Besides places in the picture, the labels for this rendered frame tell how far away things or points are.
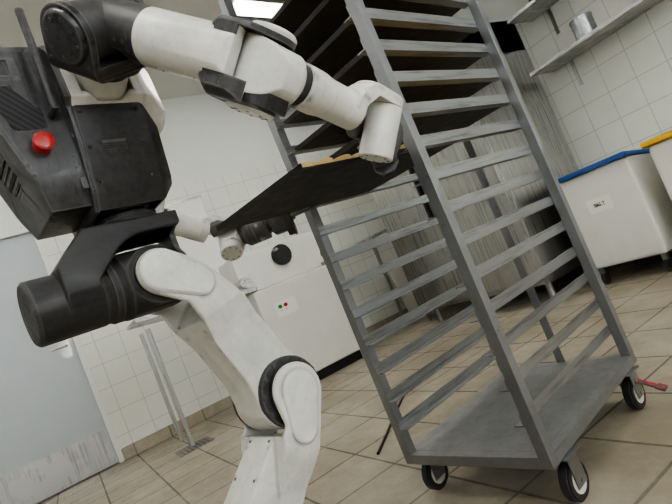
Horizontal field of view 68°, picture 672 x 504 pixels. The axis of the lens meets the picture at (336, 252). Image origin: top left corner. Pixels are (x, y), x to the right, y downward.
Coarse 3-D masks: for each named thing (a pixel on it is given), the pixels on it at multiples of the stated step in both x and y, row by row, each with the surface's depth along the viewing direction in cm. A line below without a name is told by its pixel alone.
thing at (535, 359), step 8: (592, 304) 158; (584, 312) 153; (592, 312) 156; (576, 320) 149; (584, 320) 152; (568, 328) 144; (576, 328) 147; (560, 336) 141; (568, 336) 143; (544, 344) 134; (552, 344) 137; (536, 352) 131; (544, 352) 133; (528, 360) 128; (536, 360) 130; (520, 368) 125; (528, 368) 127
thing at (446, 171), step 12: (528, 144) 163; (480, 156) 142; (492, 156) 146; (504, 156) 151; (516, 156) 155; (444, 168) 130; (456, 168) 133; (468, 168) 137; (480, 168) 145; (420, 180) 122
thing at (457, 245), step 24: (360, 0) 123; (360, 24) 123; (384, 72) 121; (408, 120) 121; (408, 144) 122; (432, 168) 121; (432, 192) 120; (456, 240) 119; (456, 264) 121; (480, 288) 119; (480, 312) 119; (504, 336) 119; (504, 360) 118; (528, 408) 117; (528, 432) 119; (552, 456) 117
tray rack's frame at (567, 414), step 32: (480, 32) 164; (512, 96) 162; (544, 160) 160; (576, 224) 160; (544, 320) 177; (608, 320) 159; (544, 384) 162; (576, 384) 152; (608, 384) 143; (640, 384) 154; (480, 416) 158; (512, 416) 148; (544, 416) 139; (576, 416) 131; (416, 448) 153; (448, 448) 144; (480, 448) 136; (512, 448) 128; (576, 448) 122; (576, 480) 119
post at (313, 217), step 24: (288, 144) 156; (288, 168) 156; (312, 216) 154; (336, 264) 154; (336, 288) 154; (360, 336) 152; (384, 384) 152; (384, 408) 153; (408, 432) 152; (408, 456) 151
